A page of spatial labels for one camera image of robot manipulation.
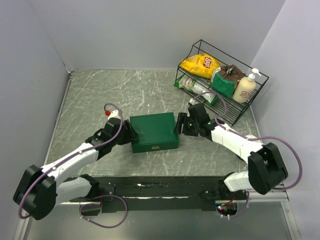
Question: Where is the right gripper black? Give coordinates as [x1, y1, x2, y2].
[174, 112, 200, 137]

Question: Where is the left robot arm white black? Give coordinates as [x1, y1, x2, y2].
[13, 117, 138, 220]

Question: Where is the yellow Lays chips bag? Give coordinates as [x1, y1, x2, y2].
[179, 53, 221, 79]

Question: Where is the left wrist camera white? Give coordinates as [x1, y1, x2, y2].
[104, 110, 121, 121]

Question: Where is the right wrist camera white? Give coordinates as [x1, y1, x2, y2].
[188, 98, 199, 106]

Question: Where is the green brown paper bag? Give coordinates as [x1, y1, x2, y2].
[210, 65, 244, 98]

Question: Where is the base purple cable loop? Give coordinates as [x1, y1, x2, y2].
[79, 194, 129, 229]

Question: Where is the white tape roll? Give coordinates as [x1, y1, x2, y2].
[245, 135, 263, 144]

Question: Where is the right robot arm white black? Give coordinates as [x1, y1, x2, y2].
[174, 103, 288, 200]

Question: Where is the black wire shelf rack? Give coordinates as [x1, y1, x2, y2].
[174, 39, 269, 124]

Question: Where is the green jewelry box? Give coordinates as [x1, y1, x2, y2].
[129, 112, 180, 154]

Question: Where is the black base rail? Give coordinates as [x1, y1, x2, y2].
[69, 176, 247, 213]

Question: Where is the cream lotion pump bottle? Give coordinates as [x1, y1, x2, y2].
[232, 68, 262, 103]

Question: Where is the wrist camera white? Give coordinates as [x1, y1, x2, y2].
[104, 110, 121, 121]
[188, 98, 199, 106]

